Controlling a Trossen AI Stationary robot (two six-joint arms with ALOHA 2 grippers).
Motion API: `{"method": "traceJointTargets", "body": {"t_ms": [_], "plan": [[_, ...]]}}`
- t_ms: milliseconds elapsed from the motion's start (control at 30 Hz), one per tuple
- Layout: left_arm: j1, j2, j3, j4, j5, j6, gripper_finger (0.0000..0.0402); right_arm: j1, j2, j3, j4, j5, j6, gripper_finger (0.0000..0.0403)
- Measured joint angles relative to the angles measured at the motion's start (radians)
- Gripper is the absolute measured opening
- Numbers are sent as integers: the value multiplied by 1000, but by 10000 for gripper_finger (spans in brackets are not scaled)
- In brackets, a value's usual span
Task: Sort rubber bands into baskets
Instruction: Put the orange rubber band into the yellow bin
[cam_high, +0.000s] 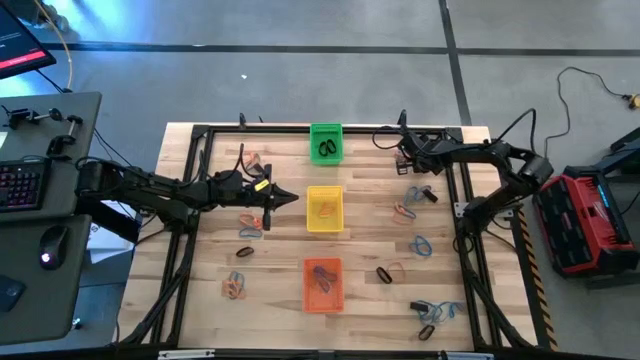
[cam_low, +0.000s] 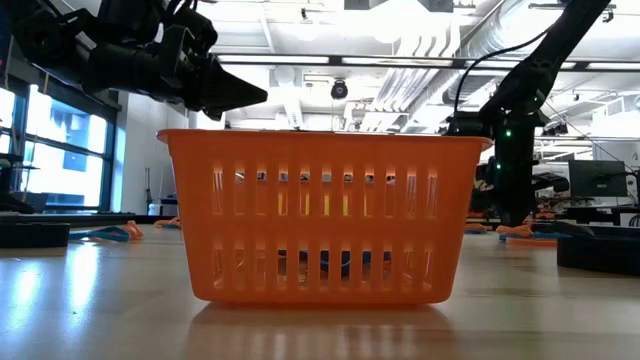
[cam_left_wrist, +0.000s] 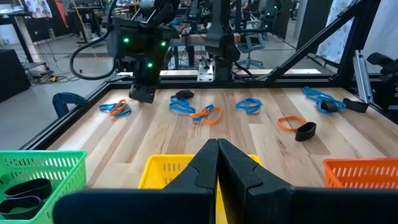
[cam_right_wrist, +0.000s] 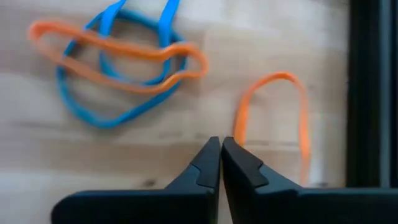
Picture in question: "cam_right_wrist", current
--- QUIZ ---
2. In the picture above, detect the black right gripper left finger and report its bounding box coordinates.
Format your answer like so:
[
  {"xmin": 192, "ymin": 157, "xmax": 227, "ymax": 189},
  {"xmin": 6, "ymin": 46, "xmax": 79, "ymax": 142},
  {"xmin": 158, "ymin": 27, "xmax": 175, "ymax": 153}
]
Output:
[{"xmin": 51, "ymin": 136, "xmax": 221, "ymax": 224}]

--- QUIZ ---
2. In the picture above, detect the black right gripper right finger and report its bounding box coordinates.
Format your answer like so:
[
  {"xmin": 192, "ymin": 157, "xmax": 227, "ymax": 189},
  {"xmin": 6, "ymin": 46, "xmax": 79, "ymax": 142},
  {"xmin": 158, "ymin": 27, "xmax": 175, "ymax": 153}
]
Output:
[{"xmin": 221, "ymin": 136, "xmax": 398, "ymax": 224}]

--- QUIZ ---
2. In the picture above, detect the blue rubber band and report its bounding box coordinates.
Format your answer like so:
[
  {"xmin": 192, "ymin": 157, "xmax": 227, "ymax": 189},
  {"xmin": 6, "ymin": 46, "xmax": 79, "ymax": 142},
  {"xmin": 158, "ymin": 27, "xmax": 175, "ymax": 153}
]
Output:
[
  {"xmin": 55, "ymin": 9, "xmax": 189, "ymax": 130},
  {"xmin": 98, "ymin": 0, "xmax": 183, "ymax": 86}
]

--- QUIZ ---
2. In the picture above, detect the black aluminium table frame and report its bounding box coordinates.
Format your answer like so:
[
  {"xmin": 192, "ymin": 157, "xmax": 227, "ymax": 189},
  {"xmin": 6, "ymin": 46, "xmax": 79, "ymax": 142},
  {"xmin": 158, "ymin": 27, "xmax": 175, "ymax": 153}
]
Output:
[{"xmin": 346, "ymin": 0, "xmax": 398, "ymax": 190}]

